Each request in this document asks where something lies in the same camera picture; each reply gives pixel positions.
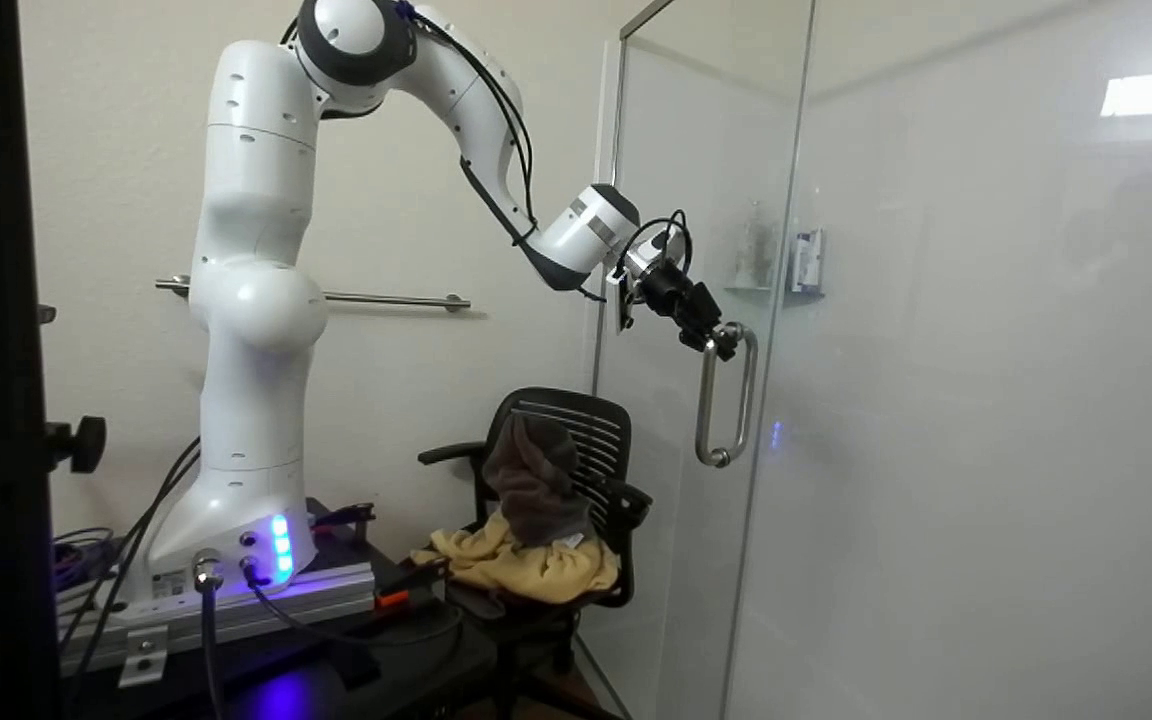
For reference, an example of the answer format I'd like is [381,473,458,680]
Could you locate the black robot cart table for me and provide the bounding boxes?
[0,523,510,720]

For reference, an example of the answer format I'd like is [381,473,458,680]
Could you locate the chrome shower door handle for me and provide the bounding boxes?
[694,322,763,473]

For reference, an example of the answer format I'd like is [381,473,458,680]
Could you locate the black base cables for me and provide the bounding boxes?
[62,435,207,678]

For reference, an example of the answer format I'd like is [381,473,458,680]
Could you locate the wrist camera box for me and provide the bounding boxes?
[612,208,698,338]

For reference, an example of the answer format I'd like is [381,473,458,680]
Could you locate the orange-handled black clamp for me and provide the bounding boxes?
[366,566,458,619]

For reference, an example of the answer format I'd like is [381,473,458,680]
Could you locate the black camera stand pole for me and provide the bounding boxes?
[0,0,112,720]

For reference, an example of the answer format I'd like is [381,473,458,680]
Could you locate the black mesh office chair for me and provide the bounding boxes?
[418,386,655,720]

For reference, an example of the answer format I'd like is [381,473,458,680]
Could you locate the metal towel bar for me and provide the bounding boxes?
[152,272,478,326]

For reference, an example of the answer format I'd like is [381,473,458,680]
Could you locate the glass shower shelf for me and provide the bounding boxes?
[723,272,833,307]

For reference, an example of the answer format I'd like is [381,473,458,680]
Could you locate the yellow towel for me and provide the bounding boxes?
[418,513,623,610]

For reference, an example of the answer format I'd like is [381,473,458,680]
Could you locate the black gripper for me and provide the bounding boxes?
[654,262,750,365]

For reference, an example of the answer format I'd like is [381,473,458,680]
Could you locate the dark brown towel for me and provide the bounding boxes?
[480,412,598,551]

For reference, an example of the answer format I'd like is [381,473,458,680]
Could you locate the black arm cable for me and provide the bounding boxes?
[407,6,610,303]

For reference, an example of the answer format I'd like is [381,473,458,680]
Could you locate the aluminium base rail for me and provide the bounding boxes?
[54,556,385,662]

